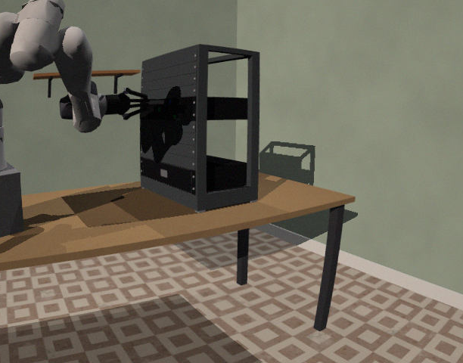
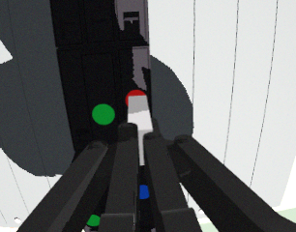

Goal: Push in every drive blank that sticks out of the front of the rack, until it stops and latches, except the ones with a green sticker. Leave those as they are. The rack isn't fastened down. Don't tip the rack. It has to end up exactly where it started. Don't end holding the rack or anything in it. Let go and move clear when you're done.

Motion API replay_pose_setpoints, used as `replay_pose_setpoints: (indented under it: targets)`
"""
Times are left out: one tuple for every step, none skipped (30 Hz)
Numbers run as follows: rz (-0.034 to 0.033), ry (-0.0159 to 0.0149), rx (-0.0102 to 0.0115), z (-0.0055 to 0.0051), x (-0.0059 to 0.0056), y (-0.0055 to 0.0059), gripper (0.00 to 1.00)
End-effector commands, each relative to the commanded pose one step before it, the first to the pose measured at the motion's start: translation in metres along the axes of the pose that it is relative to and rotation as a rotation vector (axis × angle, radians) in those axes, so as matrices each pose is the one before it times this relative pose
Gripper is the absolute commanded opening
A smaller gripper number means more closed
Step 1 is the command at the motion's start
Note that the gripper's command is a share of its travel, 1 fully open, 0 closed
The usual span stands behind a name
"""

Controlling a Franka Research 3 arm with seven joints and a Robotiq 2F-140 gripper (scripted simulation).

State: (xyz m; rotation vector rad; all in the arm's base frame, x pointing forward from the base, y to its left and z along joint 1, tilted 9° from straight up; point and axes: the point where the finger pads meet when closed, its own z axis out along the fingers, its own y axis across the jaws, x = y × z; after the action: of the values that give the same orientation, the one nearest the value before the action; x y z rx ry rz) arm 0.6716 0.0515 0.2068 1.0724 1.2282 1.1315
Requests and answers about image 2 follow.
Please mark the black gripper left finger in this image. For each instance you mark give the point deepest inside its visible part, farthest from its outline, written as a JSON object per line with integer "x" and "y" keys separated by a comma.
{"x": 69, "y": 204}

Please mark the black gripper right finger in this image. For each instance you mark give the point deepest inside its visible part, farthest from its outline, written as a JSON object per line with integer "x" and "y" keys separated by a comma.
{"x": 225, "y": 199}

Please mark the black server rack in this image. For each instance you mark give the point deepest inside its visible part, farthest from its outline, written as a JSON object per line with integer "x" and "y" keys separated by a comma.
{"x": 222, "y": 71}

